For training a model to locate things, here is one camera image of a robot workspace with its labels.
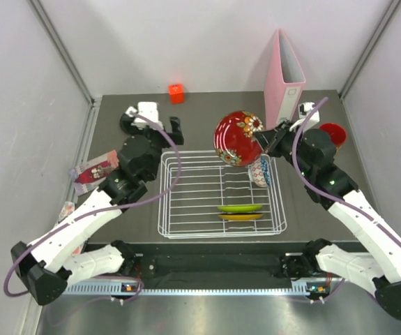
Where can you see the red floral plate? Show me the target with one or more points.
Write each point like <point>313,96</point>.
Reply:
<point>233,139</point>

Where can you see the yellow plate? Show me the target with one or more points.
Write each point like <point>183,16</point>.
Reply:
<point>241,217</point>

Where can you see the red illustrated card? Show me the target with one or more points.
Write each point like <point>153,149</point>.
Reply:
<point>87,176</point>

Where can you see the red cup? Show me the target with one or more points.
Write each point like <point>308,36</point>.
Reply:
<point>337,133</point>

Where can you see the green plate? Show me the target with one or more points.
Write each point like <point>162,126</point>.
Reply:
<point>242,208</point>

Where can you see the white wire dish rack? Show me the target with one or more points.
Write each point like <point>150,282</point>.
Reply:
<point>195,183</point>

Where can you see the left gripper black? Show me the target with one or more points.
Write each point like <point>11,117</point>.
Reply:
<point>174,123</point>

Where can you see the orange cube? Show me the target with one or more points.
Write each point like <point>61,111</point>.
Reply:
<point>176,93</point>

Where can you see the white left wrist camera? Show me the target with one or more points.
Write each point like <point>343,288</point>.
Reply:
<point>143,113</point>

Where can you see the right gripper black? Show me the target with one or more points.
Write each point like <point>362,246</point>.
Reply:
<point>272,137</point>

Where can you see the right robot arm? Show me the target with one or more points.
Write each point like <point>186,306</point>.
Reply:
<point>311,153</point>

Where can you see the red blue patterned bowl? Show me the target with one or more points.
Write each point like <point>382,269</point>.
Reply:
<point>258,172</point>

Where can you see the pink ring binder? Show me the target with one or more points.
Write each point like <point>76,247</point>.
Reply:
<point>284,83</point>

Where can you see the floral patterned cloth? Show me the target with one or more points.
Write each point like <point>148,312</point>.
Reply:
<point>67,209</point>

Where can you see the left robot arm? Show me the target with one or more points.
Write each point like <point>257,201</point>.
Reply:
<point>48,265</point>

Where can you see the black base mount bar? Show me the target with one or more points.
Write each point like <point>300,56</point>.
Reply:
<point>203,263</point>

